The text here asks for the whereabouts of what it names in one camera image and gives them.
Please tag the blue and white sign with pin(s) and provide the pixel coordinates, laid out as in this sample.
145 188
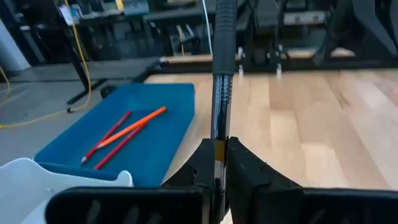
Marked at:
70 15

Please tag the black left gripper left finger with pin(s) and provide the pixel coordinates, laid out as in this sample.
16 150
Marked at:
202 168

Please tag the white plastic bin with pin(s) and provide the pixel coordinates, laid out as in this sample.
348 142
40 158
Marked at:
18 186

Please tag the red pencil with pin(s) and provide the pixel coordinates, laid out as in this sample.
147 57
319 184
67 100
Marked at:
119 146
107 136

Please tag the black stand beam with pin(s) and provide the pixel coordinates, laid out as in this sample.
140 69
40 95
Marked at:
81 73

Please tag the black pen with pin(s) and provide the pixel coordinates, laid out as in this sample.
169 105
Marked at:
224 37

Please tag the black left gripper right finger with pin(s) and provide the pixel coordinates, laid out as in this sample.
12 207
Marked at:
248 186

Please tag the orange pencil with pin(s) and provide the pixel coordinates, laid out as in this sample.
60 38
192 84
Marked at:
136 124

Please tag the black side table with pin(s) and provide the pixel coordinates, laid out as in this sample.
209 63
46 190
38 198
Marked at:
161 15

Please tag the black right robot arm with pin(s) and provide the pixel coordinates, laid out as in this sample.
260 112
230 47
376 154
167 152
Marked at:
264 31

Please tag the black aluminium table frame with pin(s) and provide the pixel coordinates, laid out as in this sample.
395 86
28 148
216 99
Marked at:
192 67

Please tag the grey teal box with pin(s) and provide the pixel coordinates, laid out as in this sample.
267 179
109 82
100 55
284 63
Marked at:
135 6

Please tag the blue plastic tray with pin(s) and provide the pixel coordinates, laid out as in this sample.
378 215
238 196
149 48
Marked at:
155 140

